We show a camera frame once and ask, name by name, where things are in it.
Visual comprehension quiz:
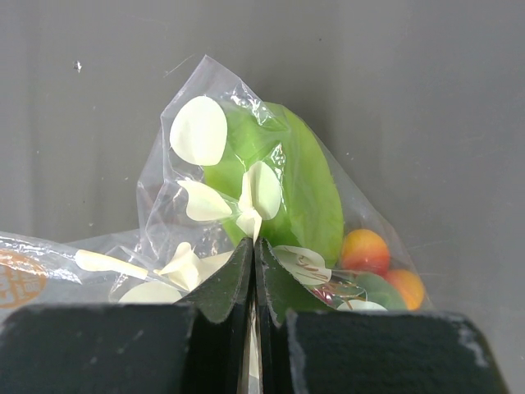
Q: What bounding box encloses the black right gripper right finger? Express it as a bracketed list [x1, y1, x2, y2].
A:
[254, 239, 508, 393]

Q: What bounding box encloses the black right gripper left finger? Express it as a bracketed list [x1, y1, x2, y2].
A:
[1, 239, 253, 393]

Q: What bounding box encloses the orange fake fruit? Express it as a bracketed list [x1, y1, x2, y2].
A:
[340, 229, 390, 275]

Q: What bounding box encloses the green fake fruit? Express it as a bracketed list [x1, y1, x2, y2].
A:
[203, 102, 344, 268]

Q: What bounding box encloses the clear polka dot zip bag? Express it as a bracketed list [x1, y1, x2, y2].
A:
[1, 57, 430, 316]

